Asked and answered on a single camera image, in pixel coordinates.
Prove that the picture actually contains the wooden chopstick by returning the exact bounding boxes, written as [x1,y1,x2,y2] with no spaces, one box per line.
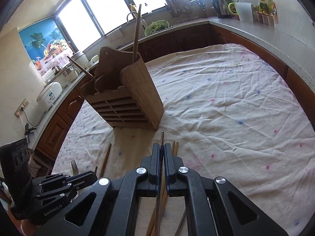
[98,143,112,179]
[147,141,176,236]
[67,56,97,82]
[153,141,180,236]
[132,4,142,64]

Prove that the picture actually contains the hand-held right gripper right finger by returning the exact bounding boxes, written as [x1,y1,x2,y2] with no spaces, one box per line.
[164,143,289,236]

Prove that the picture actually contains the wooden lower cabinets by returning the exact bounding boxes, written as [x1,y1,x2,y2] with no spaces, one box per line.
[37,22,315,163]

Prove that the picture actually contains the tall white cooking pot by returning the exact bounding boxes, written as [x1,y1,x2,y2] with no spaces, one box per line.
[73,52,89,67]

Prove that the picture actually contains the translucent white pitcher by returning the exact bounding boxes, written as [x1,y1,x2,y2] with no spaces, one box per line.
[236,2,254,22]

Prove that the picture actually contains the grey kitchen countertop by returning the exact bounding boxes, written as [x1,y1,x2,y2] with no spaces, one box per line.
[15,17,315,153]

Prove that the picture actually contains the white blender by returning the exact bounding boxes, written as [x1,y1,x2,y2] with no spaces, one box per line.
[64,66,80,81]

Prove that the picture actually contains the black power cable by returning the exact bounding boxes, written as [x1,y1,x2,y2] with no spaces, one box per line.
[23,112,37,131]

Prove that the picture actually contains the metal fork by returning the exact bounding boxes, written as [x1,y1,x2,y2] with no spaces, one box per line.
[70,160,80,176]

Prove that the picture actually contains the small black device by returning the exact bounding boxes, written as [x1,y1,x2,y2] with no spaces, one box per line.
[24,124,36,143]

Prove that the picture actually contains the green colander with vegetables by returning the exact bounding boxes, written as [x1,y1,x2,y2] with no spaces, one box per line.
[144,20,171,36]

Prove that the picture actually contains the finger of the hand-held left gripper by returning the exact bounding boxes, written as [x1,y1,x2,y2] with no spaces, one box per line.
[32,171,98,187]
[36,185,78,200]

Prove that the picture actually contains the wooden utensil holder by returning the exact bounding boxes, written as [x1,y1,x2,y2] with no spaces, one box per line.
[78,46,165,131]

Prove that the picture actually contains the metal chopstick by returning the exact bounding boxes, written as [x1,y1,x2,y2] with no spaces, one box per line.
[174,209,187,236]
[156,131,165,236]

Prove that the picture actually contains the kitchen faucet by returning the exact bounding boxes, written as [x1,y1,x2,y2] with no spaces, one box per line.
[126,11,148,29]

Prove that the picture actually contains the tropical fruit wall poster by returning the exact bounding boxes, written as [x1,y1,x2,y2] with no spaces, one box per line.
[18,18,75,77]

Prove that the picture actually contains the white printed tablecloth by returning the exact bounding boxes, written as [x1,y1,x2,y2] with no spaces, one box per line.
[50,43,315,236]

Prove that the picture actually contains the kitchen window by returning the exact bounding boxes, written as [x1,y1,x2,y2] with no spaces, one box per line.
[55,0,222,38]

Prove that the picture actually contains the dark electric kettle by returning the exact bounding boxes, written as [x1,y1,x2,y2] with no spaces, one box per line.
[212,0,233,19]

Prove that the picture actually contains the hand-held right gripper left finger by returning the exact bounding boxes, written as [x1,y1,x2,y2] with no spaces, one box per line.
[37,143,161,236]

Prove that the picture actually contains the hanging dish cloth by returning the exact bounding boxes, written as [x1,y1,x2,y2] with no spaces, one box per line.
[108,30,123,43]

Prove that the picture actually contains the metal dish rack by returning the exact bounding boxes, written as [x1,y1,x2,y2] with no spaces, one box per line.
[164,0,200,19]

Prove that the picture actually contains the wall power outlet strip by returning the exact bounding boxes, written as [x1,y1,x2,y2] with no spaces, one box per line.
[14,98,30,118]

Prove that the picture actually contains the white rice cooker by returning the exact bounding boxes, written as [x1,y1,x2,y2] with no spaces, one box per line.
[36,82,63,109]

